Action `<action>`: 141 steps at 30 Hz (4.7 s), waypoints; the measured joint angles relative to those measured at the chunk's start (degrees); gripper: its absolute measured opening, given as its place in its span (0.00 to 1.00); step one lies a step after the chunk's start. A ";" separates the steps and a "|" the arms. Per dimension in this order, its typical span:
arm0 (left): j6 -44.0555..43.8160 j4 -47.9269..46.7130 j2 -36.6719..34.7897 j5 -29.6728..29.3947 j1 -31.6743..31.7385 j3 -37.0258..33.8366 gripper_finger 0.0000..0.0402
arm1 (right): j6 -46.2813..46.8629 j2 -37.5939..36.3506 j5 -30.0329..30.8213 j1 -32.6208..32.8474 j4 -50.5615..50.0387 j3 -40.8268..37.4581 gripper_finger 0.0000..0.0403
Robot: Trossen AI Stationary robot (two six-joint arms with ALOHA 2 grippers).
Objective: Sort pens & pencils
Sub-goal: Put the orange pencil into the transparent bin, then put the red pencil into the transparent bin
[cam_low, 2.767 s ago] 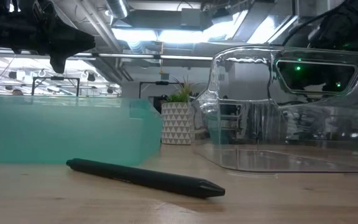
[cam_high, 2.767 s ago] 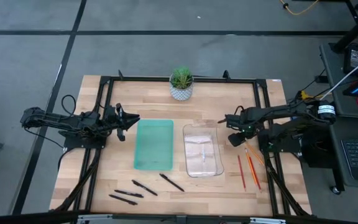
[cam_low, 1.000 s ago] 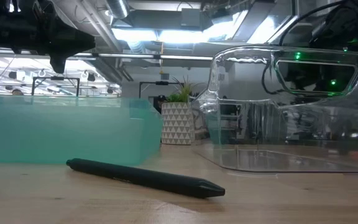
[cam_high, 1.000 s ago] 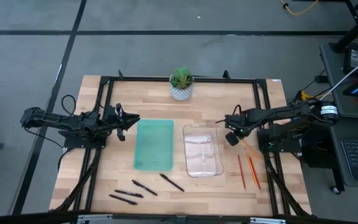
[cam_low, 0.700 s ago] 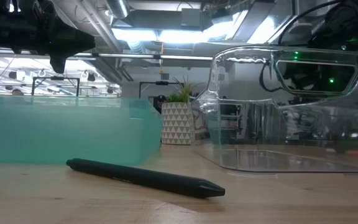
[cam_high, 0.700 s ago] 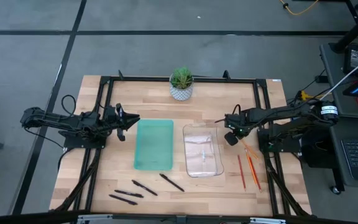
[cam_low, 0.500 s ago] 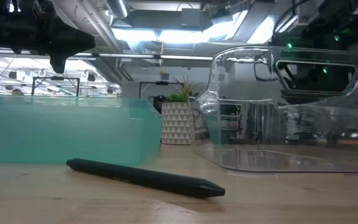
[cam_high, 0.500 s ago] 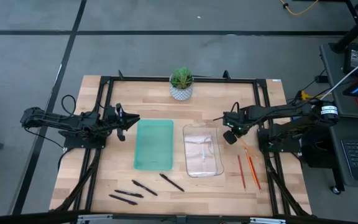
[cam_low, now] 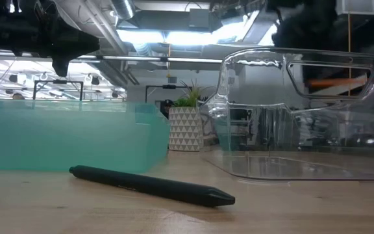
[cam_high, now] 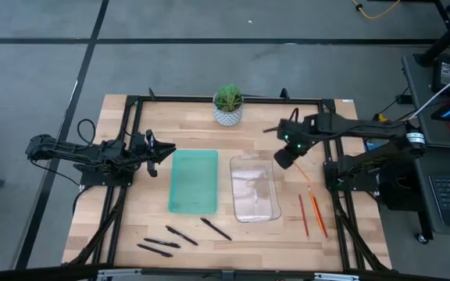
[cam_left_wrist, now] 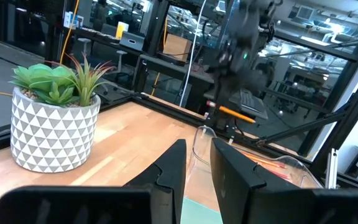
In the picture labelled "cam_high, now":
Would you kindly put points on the green spiky plant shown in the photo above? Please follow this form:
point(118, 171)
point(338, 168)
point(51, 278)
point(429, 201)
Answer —
point(228, 97)

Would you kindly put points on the teal plastic bin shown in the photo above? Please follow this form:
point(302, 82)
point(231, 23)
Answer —
point(193, 181)

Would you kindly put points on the white grey patterned pot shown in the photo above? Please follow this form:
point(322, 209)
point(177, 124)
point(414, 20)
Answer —
point(228, 117)

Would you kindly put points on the black diagonal pole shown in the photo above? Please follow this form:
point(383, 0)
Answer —
point(443, 41)

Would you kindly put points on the black box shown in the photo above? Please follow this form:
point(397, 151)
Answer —
point(398, 187)

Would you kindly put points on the orange pencil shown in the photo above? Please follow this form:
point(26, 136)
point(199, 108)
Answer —
point(315, 208)

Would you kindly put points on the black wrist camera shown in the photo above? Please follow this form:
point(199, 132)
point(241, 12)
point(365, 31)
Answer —
point(285, 158)

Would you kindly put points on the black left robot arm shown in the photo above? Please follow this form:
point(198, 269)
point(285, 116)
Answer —
point(72, 150)

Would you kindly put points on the black aluminium table frame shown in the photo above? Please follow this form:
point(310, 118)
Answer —
point(178, 99)

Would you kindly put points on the small black screen device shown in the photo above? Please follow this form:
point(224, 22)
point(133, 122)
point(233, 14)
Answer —
point(447, 74)

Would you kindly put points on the red pencil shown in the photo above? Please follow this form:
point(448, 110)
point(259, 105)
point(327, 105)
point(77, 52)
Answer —
point(304, 216)
point(321, 219)

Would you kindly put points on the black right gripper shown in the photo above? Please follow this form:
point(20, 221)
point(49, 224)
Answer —
point(295, 130)

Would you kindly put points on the black crossbar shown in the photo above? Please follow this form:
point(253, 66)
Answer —
point(33, 273)

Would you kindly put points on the clear plastic bin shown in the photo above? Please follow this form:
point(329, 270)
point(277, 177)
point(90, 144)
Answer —
point(254, 187)

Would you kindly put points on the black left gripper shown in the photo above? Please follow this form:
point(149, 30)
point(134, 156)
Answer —
point(147, 150)

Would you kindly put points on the silver aluminium bracket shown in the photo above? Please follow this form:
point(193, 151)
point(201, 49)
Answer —
point(336, 277)
point(117, 273)

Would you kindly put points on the black caster wheel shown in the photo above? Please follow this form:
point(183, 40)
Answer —
point(423, 239)

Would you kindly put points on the black pen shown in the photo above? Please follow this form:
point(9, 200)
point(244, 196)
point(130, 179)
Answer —
point(154, 250)
point(216, 229)
point(161, 243)
point(181, 235)

